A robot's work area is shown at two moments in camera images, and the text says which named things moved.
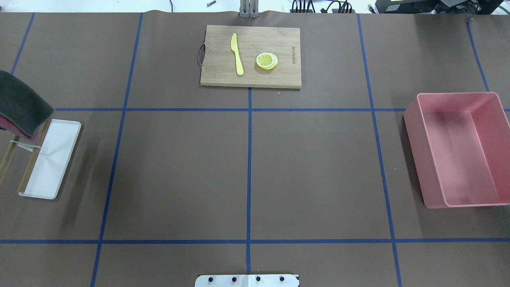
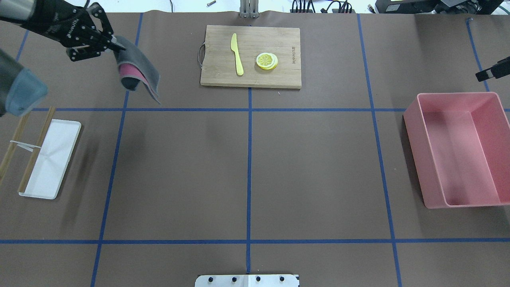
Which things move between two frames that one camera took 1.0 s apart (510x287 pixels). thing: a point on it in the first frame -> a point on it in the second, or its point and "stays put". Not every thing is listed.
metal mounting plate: (247, 280) stays put
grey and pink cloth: (22, 110) -> (134, 66)
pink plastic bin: (460, 143) stays put
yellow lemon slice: (266, 61) stays put
